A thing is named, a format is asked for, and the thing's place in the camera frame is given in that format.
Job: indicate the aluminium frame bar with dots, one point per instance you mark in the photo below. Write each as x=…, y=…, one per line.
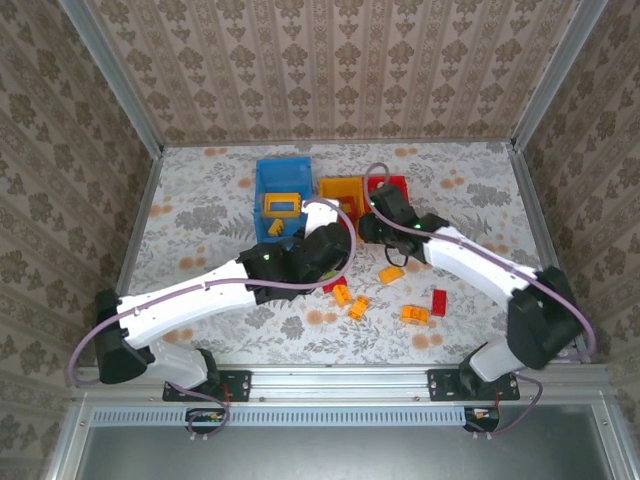
x=530, y=200
x=133, y=235

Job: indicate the curved orange lego brick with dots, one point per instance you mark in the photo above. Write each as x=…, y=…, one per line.
x=391, y=275

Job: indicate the yellow plastic bin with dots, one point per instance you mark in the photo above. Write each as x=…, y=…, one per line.
x=332, y=192

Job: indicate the yellow lego window frame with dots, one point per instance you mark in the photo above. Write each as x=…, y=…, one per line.
x=283, y=196

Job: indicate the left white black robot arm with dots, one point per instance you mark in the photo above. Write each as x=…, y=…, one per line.
x=190, y=300

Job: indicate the red plastic bin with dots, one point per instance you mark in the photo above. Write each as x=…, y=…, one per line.
x=400, y=181

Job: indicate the blue plastic bin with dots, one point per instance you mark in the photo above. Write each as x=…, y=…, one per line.
x=285, y=172

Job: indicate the aluminium extrusion beam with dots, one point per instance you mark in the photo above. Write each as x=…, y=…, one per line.
x=340, y=385

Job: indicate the grey metal sheet panel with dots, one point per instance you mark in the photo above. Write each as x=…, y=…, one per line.
x=325, y=455

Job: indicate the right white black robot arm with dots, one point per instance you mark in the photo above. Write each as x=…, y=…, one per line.
x=465, y=260

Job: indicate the floral patterned table cover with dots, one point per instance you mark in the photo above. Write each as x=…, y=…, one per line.
x=225, y=170

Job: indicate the aluminium frame post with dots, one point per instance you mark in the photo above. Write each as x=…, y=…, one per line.
x=555, y=75
x=117, y=80

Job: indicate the red lego brick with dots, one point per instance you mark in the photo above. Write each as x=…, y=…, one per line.
x=439, y=302
x=334, y=287

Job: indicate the orange yellow lego brick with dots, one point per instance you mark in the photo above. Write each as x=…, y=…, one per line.
x=341, y=296
x=359, y=308
x=416, y=314

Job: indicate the lime green lego brick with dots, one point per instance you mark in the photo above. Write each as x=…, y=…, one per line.
x=328, y=275

